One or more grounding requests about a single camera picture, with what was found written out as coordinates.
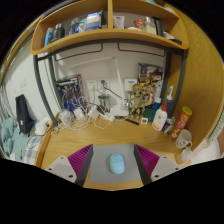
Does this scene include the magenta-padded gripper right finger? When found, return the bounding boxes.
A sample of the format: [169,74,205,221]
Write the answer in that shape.
[133,143,183,186]

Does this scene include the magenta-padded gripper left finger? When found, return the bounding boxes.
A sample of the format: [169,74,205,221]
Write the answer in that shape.
[44,143,95,187]

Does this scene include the light blue computer mouse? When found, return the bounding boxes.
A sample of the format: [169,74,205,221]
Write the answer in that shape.
[109,153,126,175]

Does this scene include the white mug with print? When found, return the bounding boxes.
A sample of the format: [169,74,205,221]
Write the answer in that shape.
[175,129,194,150]

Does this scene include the small blue pack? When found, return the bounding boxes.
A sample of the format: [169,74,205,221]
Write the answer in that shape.
[162,118,175,135]

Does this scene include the white lotion bottle red pump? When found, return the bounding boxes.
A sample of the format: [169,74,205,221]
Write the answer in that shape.
[151,101,168,132]

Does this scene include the orange chips can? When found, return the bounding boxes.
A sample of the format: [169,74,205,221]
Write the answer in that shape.
[170,105,194,140]

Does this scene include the clear plastic container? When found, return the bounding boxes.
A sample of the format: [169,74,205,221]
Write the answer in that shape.
[58,109,73,126]

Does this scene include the teal plaid bedding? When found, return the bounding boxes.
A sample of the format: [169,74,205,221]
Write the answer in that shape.
[0,116,42,165]

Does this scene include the dark green round container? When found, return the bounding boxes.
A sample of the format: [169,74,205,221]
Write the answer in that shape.
[143,108,156,123]

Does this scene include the white charger block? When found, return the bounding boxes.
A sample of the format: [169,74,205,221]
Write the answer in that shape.
[88,105,101,120]

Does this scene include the black bag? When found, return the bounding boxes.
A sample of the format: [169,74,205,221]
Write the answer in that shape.
[15,94,35,135]

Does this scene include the brown tree creature figurine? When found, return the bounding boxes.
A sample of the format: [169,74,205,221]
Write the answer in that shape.
[125,83,148,126]

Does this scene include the white desk lamp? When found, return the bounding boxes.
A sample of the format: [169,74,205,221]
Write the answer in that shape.
[56,56,130,118]

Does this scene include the blue robot model box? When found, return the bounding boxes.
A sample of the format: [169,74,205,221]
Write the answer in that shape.
[55,73,85,111]

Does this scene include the colourful model kit box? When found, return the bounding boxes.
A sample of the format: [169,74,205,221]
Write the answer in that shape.
[138,63,165,88]

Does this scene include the wooden shelf unit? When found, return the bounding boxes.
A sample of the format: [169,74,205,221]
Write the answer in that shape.
[30,0,190,56]

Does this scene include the white cable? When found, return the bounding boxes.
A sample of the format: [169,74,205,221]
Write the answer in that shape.
[93,116,113,131]

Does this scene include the black metal shelf frame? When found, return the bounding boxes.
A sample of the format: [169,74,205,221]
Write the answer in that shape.
[32,37,188,127]

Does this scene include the white wall box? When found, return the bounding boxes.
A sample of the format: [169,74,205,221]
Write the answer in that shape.
[124,78,139,91]

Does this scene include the white wall socket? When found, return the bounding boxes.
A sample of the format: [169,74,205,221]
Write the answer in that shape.
[97,78,111,92]

